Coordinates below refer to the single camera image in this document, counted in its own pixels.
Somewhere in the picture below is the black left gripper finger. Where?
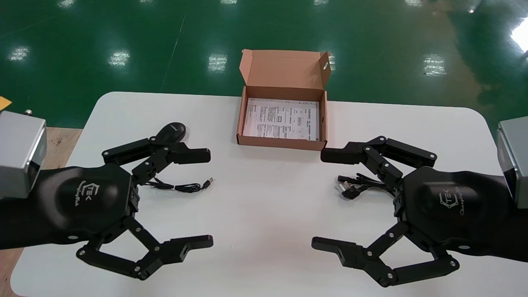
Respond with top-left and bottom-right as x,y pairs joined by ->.
102,136 -> 211,185
76,217 -> 214,281

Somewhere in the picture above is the black computer mouse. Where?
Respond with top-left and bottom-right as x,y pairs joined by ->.
155,122 -> 186,145

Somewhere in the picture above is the black power cord with plug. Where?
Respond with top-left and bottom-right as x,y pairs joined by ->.
337,172 -> 400,201

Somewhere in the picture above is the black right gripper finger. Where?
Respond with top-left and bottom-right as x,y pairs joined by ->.
311,221 -> 460,288
321,135 -> 438,190

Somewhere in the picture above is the brown cardboard storage box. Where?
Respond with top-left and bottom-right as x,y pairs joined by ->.
236,49 -> 332,151

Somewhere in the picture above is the thin black USB cable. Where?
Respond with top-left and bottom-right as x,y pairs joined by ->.
140,177 -> 215,193

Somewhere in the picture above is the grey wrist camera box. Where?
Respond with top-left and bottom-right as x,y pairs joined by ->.
497,116 -> 528,209
0,109 -> 47,199

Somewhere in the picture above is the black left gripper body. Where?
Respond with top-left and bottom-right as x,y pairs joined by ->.
0,163 -> 141,250

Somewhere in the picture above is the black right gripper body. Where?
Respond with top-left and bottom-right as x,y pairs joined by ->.
393,166 -> 528,263

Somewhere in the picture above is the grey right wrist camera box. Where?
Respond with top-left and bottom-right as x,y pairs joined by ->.
497,116 -> 528,209

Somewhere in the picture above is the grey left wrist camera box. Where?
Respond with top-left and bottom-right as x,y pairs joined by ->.
0,109 -> 47,199

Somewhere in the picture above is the white printed instruction sheet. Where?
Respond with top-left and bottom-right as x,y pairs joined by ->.
243,98 -> 321,141

